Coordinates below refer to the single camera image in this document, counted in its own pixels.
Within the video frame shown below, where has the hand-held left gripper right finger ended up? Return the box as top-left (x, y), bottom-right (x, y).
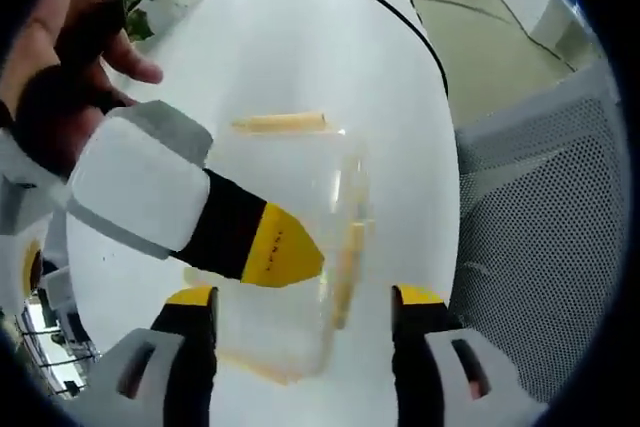
top-left (389, 284), bottom-right (551, 427)

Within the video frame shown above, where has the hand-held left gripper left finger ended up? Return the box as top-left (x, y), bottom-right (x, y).
top-left (84, 284), bottom-right (221, 427)

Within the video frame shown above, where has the clear container with yellow buckles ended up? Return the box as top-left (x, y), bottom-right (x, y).
top-left (182, 109), bottom-right (377, 387)

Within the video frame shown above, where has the person's right hand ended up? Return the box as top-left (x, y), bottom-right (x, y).
top-left (0, 0), bottom-right (164, 178)

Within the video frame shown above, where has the grey mesh office chair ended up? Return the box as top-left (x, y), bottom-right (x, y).
top-left (452, 59), bottom-right (629, 404)

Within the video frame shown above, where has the black cable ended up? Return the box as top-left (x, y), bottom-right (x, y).
top-left (279, 0), bottom-right (450, 101)

